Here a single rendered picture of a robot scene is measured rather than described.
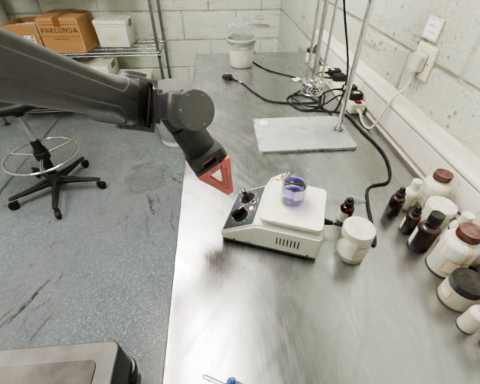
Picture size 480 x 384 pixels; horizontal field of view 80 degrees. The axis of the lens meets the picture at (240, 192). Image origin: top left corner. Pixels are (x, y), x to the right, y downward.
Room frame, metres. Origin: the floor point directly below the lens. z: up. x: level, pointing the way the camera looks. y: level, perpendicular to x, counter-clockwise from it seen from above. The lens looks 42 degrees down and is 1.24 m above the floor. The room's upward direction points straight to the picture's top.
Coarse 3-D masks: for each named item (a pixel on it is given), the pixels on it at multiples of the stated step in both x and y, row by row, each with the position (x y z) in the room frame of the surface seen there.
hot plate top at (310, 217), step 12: (276, 192) 0.44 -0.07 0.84; (312, 192) 0.44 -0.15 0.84; (324, 192) 0.44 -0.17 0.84; (264, 204) 0.40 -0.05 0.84; (276, 204) 0.40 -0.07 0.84; (312, 204) 0.40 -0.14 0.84; (324, 204) 0.40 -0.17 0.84; (264, 216) 0.37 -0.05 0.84; (276, 216) 0.37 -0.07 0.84; (288, 216) 0.37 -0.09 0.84; (300, 216) 0.37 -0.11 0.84; (312, 216) 0.37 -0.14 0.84; (324, 216) 0.37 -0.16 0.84; (300, 228) 0.35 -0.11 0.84; (312, 228) 0.34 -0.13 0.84
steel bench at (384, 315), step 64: (320, 64) 1.49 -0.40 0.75; (192, 192) 0.54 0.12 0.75; (384, 192) 0.54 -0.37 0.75; (192, 256) 0.34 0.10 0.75; (256, 256) 0.34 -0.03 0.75; (320, 256) 0.34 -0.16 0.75; (384, 256) 0.34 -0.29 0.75; (192, 320) 0.21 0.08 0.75; (256, 320) 0.21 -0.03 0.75; (320, 320) 0.21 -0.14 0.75; (384, 320) 0.21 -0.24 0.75; (448, 320) 0.21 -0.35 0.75
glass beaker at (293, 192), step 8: (288, 168) 0.44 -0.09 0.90; (296, 168) 0.44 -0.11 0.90; (304, 168) 0.43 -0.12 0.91; (288, 176) 0.44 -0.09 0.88; (296, 176) 0.44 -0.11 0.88; (304, 176) 0.43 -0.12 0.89; (288, 184) 0.40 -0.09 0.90; (296, 184) 0.39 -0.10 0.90; (304, 184) 0.39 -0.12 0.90; (280, 192) 0.41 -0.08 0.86; (288, 192) 0.39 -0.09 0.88; (296, 192) 0.39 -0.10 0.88; (304, 192) 0.39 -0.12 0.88; (280, 200) 0.41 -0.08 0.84; (288, 200) 0.39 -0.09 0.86; (296, 200) 0.39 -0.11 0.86; (304, 200) 0.40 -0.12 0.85; (288, 208) 0.39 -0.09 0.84; (296, 208) 0.39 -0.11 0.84
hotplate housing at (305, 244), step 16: (240, 192) 0.50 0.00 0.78; (224, 224) 0.41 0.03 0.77; (256, 224) 0.37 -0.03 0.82; (272, 224) 0.37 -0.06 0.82; (240, 240) 0.37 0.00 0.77; (256, 240) 0.36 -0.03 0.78; (272, 240) 0.35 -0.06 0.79; (288, 240) 0.34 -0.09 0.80; (304, 240) 0.34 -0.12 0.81; (320, 240) 0.33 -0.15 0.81; (304, 256) 0.34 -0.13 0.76
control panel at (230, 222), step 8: (248, 192) 0.49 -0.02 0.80; (256, 192) 0.47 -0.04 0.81; (240, 200) 0.47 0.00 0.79; (256, 200) 0.44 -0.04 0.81; (232, 208) 0.45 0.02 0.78; (248, 208) 0.43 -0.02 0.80; (256, 208) 0.42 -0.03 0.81; (248, 216) 0.40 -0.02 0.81; (232, 224) 0.39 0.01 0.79; (240, 224) 0.38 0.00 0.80; (248, 224) 0.37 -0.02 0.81
